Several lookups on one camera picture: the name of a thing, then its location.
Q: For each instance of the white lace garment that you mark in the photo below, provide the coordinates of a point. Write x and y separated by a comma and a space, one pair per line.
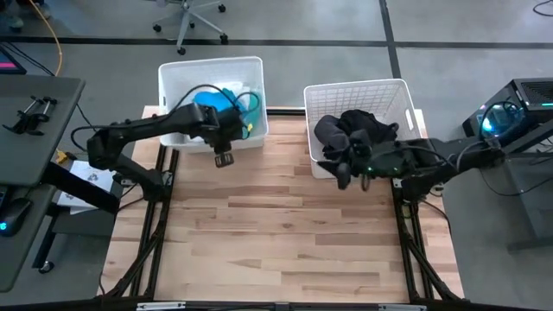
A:
231, 87

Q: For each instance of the light blue patterned garment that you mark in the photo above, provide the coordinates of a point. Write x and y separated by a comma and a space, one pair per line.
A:
244, 103

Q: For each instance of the black table frame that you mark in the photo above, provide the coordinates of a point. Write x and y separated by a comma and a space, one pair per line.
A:
415, 250
149, 242

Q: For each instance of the yellow connector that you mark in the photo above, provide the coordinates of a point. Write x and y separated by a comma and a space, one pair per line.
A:
61, 156

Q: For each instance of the grey side desk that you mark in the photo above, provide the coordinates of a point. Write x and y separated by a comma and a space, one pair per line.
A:
39, 129

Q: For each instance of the dark navy garment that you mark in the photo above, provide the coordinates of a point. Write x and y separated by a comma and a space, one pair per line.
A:
330, 134

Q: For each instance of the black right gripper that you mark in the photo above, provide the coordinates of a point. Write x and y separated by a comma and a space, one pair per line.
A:
384, 160

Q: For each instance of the white fine-mesh laundry basket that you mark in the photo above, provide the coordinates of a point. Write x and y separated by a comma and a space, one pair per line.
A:
173, 86

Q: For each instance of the grey equipment stand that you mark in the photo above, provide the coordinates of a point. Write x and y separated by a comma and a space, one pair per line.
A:
531, 190

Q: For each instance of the tablet with pink stripe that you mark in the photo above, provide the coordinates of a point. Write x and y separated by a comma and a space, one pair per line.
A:
10, 62

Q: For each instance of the black rear rail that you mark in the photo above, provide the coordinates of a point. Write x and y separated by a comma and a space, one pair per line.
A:
285, 112

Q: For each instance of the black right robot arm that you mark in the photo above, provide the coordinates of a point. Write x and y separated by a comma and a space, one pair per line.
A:
453, 151

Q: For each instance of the black garment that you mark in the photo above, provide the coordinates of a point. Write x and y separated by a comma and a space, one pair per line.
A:
367, 123

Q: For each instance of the bright blue garment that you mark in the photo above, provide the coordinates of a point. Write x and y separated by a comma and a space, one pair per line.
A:
211, 101

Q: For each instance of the dark grey desk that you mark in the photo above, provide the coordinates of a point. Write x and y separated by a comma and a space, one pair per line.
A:
21, 259

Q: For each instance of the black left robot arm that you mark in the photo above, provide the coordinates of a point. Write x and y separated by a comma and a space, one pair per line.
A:
142, 125

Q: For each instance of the black clamp tool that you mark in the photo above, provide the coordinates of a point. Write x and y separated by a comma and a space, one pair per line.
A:
30, 116

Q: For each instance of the black mouse with blue light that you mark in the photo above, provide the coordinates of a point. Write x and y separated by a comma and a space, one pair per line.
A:
15, 216

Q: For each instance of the black desk base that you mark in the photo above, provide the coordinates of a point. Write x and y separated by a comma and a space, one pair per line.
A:
78, 190

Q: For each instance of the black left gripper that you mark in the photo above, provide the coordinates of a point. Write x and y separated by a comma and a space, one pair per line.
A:
224, 129

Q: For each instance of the person's shoe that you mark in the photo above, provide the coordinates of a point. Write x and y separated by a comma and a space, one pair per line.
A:
38, 8
12, 21

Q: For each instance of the silver bracket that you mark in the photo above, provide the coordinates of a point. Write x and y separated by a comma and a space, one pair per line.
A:
160, 306
402, 307

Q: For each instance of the teal garment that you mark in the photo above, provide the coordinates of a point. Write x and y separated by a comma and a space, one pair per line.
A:
256, 114

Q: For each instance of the office chair base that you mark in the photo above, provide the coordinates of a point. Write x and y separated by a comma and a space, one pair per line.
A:
186, 17

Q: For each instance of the black computer with glowing cooler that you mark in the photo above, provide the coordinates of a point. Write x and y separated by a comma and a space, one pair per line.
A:
531, 97

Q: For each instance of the white large-hole laundry basket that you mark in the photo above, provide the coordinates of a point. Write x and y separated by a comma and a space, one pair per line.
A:
367, 97

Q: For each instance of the white printed paper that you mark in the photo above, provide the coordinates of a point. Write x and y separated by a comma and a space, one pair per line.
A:
93, 177

